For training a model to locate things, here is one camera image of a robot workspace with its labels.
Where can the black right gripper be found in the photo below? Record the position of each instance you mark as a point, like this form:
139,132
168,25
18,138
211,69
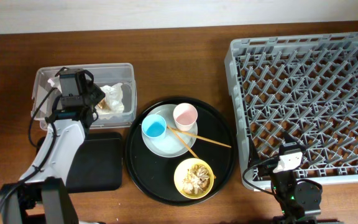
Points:
253,157

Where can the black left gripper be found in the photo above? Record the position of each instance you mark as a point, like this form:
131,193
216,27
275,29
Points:
97,90

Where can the gold foil wrapper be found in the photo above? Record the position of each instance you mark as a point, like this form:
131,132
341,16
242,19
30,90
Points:
103,105

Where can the white paper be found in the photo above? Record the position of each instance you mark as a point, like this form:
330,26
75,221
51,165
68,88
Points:
114,96

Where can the wooden chopstick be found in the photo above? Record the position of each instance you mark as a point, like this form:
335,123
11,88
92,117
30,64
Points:
200,137
183,142

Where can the light blue cup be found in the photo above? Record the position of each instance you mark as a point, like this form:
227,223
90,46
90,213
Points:
154,127

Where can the food scraps pile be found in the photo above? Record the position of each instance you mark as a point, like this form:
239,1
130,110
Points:
196,180

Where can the yellow bowl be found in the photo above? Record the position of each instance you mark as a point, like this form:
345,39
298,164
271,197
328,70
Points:
180,174

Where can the pink cup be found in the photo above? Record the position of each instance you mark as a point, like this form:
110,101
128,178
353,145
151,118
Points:
185,116

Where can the grey round plate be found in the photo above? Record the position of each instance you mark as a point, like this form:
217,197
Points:
169,146

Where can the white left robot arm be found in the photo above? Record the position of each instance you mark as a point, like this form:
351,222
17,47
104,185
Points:
22,202

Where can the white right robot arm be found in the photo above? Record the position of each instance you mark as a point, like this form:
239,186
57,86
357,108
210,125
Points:
299,199

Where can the grey dishwasher rack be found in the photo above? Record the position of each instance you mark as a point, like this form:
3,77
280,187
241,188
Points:
306,85

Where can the black rectangular tray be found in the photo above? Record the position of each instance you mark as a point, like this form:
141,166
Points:
93,166

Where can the black round tray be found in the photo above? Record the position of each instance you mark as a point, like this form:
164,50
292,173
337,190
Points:
154,175

